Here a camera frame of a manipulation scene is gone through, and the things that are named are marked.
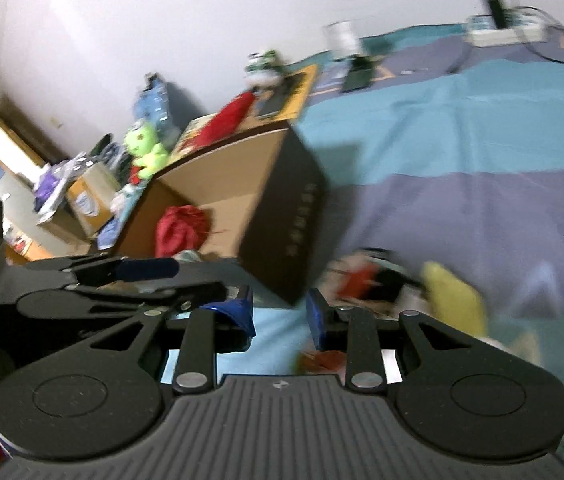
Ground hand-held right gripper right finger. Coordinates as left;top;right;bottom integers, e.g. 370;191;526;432
306;288;470;392

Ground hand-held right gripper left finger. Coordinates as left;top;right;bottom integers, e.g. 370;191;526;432
89;285;256;395

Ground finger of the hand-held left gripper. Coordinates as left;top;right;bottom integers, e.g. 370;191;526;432
16;280;243;322
0;255;180;295

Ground red black plush toy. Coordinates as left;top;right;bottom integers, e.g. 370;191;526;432
324;250;423;319

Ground brown cardboard box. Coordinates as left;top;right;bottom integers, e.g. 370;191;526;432
112;127;331;307

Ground yellow soft toy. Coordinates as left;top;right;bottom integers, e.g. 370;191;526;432
419;260;488;339

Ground red cloth bag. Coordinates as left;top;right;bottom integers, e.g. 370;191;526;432
156;205;211;259

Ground blue patterned cloth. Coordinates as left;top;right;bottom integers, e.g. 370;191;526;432
96;210;128;251

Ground small white cloth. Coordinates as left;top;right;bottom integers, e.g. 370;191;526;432
112;185;138;217

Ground wooden desk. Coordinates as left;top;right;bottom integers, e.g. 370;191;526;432
4;205;95;267

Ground yellow tissue box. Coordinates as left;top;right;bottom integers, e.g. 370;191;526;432
64;165;118;239

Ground purple plastic bag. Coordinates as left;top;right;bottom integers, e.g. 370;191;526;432
34;152;95;224

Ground dark striped cloth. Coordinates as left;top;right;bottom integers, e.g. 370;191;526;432
89;134;130;171

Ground green frog plush toy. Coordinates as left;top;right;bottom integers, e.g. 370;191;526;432
124;122;171;179

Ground illustrated picture book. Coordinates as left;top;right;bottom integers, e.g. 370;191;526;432
169;115;217;161

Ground blue bagged plush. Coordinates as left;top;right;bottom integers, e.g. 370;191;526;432
134;74;183;136

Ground red long plush pillow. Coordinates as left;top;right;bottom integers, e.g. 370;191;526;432
197;91;255;149

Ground dark smartphone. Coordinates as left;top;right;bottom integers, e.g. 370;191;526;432
257;75;303;119

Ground white green plush toy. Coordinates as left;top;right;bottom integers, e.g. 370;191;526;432
244;50;285;89

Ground yellow brown book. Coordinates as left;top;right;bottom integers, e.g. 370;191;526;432
256;64;319;122

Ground dark green phone stand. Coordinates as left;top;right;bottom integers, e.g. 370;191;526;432
342;55;375;94

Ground silver phone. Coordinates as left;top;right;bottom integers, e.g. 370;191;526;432
324;20;363;59

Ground white power strip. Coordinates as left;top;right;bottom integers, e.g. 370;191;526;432
464;15;549;47

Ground black charger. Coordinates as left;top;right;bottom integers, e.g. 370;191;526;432
482;0;511;29

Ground black power cord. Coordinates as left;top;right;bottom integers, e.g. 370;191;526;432
449;35;471;75

